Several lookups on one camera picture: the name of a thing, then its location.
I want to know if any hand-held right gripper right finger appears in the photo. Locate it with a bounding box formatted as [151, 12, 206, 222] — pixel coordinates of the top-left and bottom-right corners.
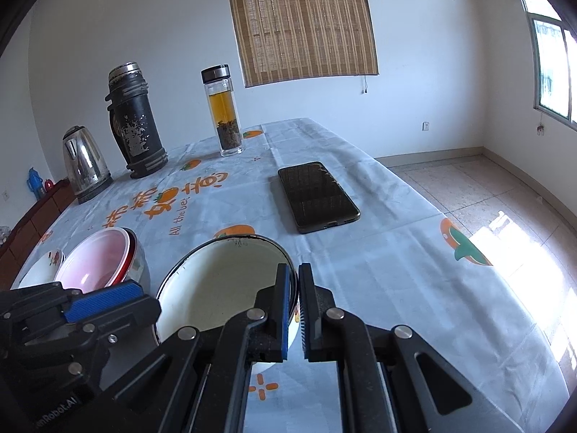
[298, 263, 506, 433]

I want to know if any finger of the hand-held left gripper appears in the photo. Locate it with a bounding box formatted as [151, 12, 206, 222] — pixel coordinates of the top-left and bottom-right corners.
[13, 296, 162, 387]
[0, 280, 144, 322]

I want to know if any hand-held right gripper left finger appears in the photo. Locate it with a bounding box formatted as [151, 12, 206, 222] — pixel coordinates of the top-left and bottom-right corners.
[85, 264, 291, 433]

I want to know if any red plastic bowl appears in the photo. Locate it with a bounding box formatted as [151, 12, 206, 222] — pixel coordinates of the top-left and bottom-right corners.
[54, 228, 138, 294]

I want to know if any white enamel bowl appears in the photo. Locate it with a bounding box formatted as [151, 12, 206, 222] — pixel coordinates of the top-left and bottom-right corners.
[155, 233, 300, 366]

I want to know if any small floral ceramic bowl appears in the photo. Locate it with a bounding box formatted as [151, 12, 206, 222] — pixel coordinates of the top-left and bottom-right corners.
[18, 248, 66, 289]

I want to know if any brown wooden cabinet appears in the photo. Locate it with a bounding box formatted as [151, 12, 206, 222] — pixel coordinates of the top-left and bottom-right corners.
[0, 179, 77, 289]

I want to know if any black smartphone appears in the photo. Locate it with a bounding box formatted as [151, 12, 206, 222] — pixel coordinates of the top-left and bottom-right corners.
[277, 161, 361, 234]

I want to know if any blue water bottle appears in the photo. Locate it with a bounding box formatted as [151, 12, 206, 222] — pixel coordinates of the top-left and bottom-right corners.
[28, 168, 46, 200]

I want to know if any stainless steel electric kettle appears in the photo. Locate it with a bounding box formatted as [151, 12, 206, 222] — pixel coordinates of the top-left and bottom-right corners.
[62, 125, 114, 205]

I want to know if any worn black thermos flask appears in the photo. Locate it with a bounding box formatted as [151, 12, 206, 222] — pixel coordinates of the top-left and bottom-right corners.
[105, 62, 169, 179]

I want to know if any glass tea bottle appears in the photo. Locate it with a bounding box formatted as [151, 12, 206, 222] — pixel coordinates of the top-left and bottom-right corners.
[201, 65, 244, 158]

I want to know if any bamboo window blind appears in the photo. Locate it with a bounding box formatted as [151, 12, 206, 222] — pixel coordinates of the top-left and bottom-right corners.
[224, 0, 379, 88]

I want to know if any green framed window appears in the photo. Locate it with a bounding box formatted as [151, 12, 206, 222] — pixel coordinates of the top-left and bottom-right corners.
[514, 0, 577, 134]

